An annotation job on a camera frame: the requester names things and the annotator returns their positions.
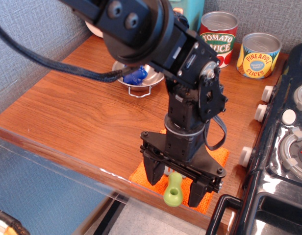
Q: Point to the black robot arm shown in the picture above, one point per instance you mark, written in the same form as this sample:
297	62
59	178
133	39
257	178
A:
189	64

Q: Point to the white stove knob middle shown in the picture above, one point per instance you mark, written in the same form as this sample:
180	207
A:
260	112

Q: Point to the pineapple slices can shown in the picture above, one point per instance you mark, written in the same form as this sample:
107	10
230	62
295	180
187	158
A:
258	55

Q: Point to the white stove knob upper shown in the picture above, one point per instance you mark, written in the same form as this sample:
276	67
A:
267	92

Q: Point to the white stove knob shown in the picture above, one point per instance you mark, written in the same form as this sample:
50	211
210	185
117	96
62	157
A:
260	112
267	92
245	156

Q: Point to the blue flower-shaped toy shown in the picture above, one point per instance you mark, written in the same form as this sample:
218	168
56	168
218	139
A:
136	77

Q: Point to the black toy stove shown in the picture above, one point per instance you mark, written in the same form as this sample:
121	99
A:
272	190

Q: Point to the toy microwave teal and cream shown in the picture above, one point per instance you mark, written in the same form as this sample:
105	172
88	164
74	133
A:
190	9

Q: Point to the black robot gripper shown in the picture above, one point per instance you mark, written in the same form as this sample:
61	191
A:
186	155

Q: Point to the small steel bowl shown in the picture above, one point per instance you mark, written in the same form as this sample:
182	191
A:
140	91

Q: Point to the orange woven cloth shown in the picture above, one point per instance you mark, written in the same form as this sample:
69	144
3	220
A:
139	177

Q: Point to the grey spatula green handle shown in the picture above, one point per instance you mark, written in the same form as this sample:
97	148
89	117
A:
173	196

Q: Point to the white stove knob lower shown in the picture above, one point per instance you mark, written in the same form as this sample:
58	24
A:
245	156

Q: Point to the tomato sauce can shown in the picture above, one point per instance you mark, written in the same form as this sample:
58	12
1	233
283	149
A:
218	29

